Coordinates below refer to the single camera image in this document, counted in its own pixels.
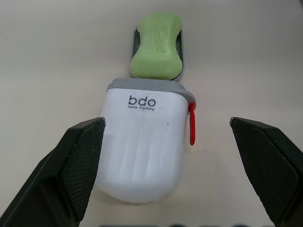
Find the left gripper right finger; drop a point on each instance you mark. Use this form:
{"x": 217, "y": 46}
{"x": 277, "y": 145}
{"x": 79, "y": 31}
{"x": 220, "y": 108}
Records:
{"x": 272, "y": 165}

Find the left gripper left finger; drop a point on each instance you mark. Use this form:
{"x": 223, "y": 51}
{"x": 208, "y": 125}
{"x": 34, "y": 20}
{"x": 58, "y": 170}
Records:
{"x": 71, "y": 170}

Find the white soap case grey rim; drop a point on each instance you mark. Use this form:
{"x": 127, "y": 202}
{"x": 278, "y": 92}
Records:
{"x": 142, "y": 146}

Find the green soap bar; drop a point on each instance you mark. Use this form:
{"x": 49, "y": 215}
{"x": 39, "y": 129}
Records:
{"x": 156, "y": 49}

